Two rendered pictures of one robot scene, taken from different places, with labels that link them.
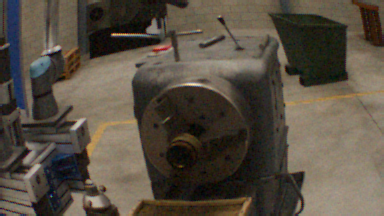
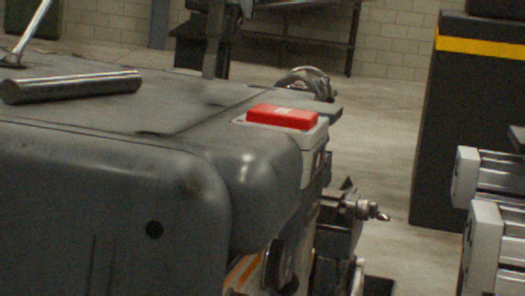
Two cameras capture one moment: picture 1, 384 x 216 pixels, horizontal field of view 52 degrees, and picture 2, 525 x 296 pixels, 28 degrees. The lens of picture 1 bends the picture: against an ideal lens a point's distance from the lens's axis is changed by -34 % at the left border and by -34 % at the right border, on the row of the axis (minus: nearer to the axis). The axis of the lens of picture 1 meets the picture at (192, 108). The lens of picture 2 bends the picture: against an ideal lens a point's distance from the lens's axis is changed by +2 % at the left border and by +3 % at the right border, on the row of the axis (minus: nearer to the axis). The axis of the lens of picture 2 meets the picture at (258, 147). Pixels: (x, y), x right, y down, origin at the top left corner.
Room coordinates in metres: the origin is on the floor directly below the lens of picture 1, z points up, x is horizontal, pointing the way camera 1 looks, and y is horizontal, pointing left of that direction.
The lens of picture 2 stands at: (3.06, -0.05, 1.40)
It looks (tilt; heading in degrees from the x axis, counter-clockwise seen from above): 10 degrees down; 173
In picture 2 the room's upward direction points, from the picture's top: 8 degrees clockwise
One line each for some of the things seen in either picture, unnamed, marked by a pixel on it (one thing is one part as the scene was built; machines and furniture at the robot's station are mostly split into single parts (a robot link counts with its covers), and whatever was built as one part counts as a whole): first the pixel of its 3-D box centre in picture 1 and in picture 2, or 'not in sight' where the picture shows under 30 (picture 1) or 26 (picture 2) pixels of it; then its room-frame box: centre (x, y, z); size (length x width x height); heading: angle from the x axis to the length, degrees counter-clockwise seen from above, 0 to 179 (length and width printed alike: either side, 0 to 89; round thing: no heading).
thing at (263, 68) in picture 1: (221, 100); (70, 270); (2.00, -0.10, 1.06); 0.59 x 0.48 x 0.39; 163
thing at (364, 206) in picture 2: not in sight; (374, 212); (1.09, 0.43, 0.95); 0.07 x 0.04 x 0.04; 73
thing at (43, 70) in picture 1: (40, 74); not in sight; (1.81, 0.58, 1.33); 0.13 x 0.12 x 0.14; 168
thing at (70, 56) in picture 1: (59, 66); not in sight; (9.45, 2.51, 0.22); 1.25 x 0.86 x 0.44; 177
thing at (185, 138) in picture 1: (183, 151); not in sight; (1.47, 0.04, 1.08); 0.09 x 0.09 x 0.09; 73
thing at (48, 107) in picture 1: (43, 102); not in sight; (1.80, 0.59, 1.21); 0.15 x 0.15 x 0.10
